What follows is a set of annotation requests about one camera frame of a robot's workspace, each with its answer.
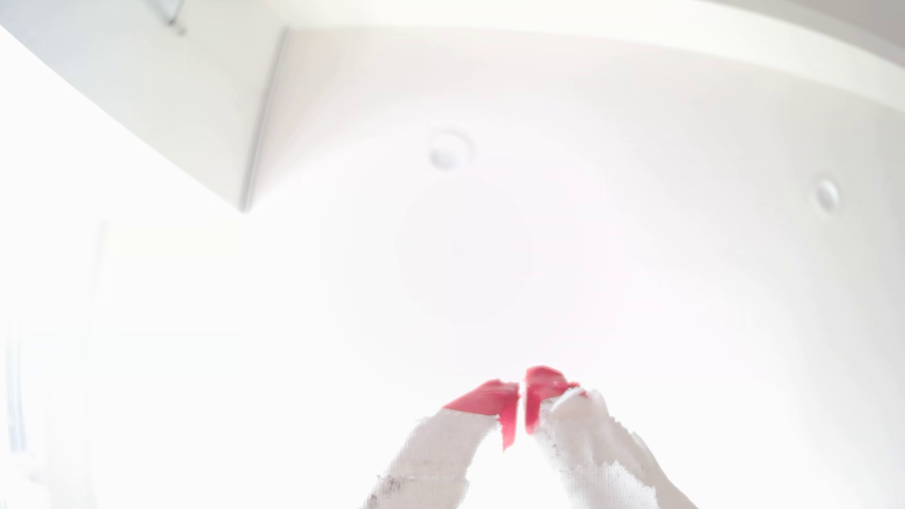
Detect cloth-wrapped gripper finger with red tip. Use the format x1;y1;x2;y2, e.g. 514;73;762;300
524;365;698;509
364;379;521;509

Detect round recessed ceiling light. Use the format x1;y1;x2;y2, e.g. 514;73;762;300
813;177;842;215
428;129;473;172

